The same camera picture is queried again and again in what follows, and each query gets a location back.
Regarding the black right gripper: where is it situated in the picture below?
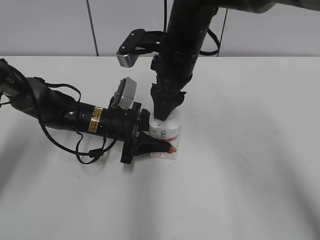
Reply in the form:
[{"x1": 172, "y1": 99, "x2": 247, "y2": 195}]
[{"x1": 150, "y1": 42, "x2": 200, "y2": 121}]

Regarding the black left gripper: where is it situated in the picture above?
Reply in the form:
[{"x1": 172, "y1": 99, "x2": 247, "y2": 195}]
[{"x1": 99, "y1": 102, "x2": 172, "y2": 165}]

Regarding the white yili changqing bottle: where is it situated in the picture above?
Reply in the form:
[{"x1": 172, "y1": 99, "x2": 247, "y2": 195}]
[{"x1": 149, "y1": 108, "x2": 181, "y2": 159}]

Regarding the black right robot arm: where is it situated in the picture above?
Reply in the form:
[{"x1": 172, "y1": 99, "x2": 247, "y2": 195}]
[{"x1": 130, "y1": 0, "x2": 320, "y2": 121}]

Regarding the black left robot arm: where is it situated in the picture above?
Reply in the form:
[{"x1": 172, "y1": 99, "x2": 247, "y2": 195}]
[{"x1": 0, "y1": 58, "x2": 155, "y2": 165}]

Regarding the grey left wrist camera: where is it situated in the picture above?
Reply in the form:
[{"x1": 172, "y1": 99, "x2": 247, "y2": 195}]
[{"x1": 110, "y1": 77, "x2": 137, "y2": 110}]

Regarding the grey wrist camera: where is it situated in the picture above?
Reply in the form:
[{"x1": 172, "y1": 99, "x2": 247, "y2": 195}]
[
  {"x1": 116, "y1": 28, "x2": 165, "y2": 68},
  {"x1": 110, "y1": 77, "x2": 137, "y2": 110}
]

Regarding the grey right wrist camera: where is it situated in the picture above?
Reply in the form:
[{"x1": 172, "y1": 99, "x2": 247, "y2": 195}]
[{"x1": 116, "y1": 28, "x2": 165, "y2": 68}]

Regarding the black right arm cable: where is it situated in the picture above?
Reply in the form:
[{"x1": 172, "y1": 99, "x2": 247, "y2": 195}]
[{"x1": 162, "y1": 0, "x2": 229, "y2": 58}]

